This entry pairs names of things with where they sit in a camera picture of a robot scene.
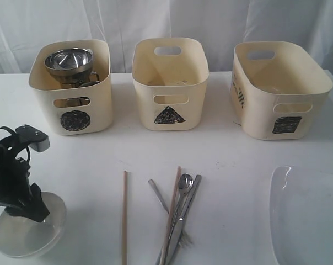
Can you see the steel mug with handle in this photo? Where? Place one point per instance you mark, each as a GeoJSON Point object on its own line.
{"type": "Point", "coordinates": [92, 79]}

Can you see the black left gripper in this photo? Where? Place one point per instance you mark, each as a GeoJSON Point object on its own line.
{"type": "Point", "coordinates": [15, 191]}

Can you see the steel table knife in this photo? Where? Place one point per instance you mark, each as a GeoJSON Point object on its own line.
{"type": "Point", "coordinates": [192, 194]}

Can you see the cream bin with circle mark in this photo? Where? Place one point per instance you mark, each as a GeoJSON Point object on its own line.
{"type": "Point", "coordinates": [98, 114]}

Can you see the steel spoon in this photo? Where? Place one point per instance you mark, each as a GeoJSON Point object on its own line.
{"type": "Point", "coordinates": [182, 204]}

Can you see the wooden chopstick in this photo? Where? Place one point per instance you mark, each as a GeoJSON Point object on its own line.
{"type": "Point", "coordinates": [164, 249]}
{"type": "Point", "coordinates": [124, 220]}

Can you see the cream bin with triangle mark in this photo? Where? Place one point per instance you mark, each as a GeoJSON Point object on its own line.
{"type": "Point", "coordinates": [170, 78]}

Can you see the cream bin with square mark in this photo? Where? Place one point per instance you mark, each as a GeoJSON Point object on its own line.
{"type": "Point", "coordinates": [277, 89]}

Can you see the white ceramic bowl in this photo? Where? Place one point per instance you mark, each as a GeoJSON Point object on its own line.
{"type": "Point", "coordinates": [23, 238]}

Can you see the large white plate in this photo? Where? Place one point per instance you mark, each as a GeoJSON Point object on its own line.
{"type": "Point", "coordinates": [301, 216]}

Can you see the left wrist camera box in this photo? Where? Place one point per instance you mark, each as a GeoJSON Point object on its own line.
{"type": "Point", "coordinates": [32, 137]}

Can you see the stainless steel bowl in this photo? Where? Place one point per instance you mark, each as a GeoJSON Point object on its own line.
{"type": "Point", "coordinates": [70, 66]}

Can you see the steel fork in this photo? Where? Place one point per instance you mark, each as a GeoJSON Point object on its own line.
{"type": "Point", "coordinates": [185, 237]}

